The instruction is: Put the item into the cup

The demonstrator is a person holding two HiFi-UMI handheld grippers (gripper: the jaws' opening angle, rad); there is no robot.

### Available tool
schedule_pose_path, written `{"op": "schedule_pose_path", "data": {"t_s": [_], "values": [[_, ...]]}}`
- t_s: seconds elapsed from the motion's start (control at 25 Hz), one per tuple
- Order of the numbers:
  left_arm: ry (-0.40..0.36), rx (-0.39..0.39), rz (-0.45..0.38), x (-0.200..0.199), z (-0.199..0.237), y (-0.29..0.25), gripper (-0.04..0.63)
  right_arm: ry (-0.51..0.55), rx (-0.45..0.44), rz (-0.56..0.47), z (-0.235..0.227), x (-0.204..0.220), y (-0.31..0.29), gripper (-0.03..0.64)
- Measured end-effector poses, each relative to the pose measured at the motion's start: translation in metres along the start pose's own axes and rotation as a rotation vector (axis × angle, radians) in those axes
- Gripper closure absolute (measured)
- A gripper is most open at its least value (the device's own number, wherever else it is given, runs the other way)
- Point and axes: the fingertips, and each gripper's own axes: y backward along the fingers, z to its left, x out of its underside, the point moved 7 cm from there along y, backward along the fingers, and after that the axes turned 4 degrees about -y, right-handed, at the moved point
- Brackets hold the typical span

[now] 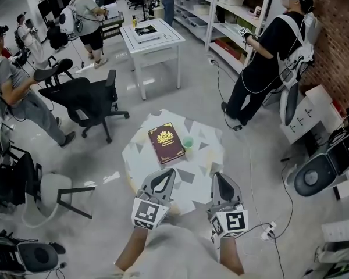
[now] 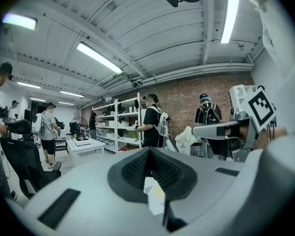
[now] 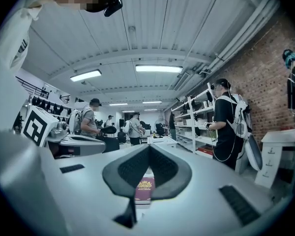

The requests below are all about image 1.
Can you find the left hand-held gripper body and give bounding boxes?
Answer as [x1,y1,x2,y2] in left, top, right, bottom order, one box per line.
[131,189,173,231]

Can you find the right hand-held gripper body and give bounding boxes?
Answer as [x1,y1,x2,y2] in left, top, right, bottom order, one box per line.
[206,199,249,243]

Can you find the green cup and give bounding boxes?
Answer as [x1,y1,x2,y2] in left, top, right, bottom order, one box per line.
[181,135,195,151]

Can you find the person's right forearm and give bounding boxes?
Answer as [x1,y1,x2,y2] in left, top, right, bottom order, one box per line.
[218,236,245,276]

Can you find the grey black robot base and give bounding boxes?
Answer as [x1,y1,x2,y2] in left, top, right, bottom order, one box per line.
[293,126,349,199]
[0,230,67,276]

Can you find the person's left forearm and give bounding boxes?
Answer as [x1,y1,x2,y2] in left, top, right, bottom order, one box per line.
[114,227,152,273]

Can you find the round table with patterned cloth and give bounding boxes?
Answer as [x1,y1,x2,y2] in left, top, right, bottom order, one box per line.
[121,108,225,215]

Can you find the white power strip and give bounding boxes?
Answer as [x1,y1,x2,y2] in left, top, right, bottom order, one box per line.
[259,220,277,241]

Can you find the maroon hardcover book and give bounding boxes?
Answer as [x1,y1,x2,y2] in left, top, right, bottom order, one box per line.
[147,121,187,166]

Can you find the person's grey shirt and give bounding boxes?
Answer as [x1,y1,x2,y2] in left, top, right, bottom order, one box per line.
[113,223,222,279]

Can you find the white chair with black legs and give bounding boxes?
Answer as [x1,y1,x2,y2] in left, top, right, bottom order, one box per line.
[20,171,96,230]

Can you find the black office chair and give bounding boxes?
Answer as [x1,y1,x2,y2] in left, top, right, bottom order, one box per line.
[33,58,130,144]

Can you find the white cardboard box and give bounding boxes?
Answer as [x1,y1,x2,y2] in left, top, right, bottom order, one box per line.
[279,84,344,144]

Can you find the white square table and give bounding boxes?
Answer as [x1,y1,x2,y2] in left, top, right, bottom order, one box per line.
[119,17,186,101]

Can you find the dark book on white tray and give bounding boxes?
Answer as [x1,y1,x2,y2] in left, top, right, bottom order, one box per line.
[133,23,164,44]

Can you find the white metal shelving unit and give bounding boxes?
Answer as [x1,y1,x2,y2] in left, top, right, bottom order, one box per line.
[173,0,282,76]

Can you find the white round backpack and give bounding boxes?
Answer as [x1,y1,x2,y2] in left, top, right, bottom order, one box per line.
[59,5,78,35]

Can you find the white cable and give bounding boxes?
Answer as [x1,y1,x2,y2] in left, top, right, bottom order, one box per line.
[241,132,265,232]

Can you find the black cable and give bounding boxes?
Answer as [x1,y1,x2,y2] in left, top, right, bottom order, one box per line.
[275,155,295,279]

